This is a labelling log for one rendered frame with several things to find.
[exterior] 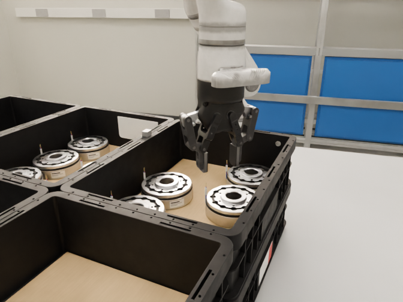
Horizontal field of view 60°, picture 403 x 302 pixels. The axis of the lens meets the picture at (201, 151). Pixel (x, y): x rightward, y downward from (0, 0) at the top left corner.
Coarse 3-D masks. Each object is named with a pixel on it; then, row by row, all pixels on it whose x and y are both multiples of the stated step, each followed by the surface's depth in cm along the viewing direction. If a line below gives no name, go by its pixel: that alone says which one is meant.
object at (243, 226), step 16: (160, 128) 80; (240, 128) 80; (288, 144) 71; (112, 160) 64; (288, 160) 69; (80, 176) 58; (272, 176) 58; (80, 192) 53; (256, 192) 53; (128, 208) 49; (144, 208) 49; (256, 208) 49; (192, 224) 45; (208, 224) 45; (240, 224) 45; (240, 240) 44
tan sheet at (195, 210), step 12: (180, 168) 83; (192, 168) 83; (216, 168) 83; (228, 168) 83; (192, 180) 78; (204, 180) 78; (216, 180) 78; (192, 204) 68; (204, 204) 68; (192, 216) 64; (204, 216) 64; (228, 228) 61
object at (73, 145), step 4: (84, 136) 95; (88, 136) 95; (92, 136) 95; (96, 136) 95; (100, 136) 95; (72, 140) 92; (76, 140) 92; (100, 140) 92; (104, 140) 93; (68, 144) 89; (72, 144) 90; (76, 144) 89; (92, 144) 89; (96, 144) 89; (100, 144) 89; (104, 144) 89; (72, 148) 87; (76, 148) 87; (80, 148) 88; (84, 148) 87; (88, 148) 87; (92, 148) 87; (96, 148) 87; (100, 148) 88
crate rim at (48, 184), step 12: (84, 108) 97; (96, 108) 95; (108, 108) 95; (48, 120) 86; (168, 120) 85; (12, 132) 78; (108, 156) 65; (84, 168) 61; (24, 180) 56; (36, 180) 56; (60, 180) 56
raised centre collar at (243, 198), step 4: (224, 192) 65; (228, 192) 66; (232, 192) 66; (236, 192) 66; (240, 192) 65; (224, 196) 64; (240, 196) 65; (244, 196) 64; (224, 200) 63; (228, 200) 63; (232, 200) 63; (236, 200) 63; (240, 200) 63; (244, 200) 63
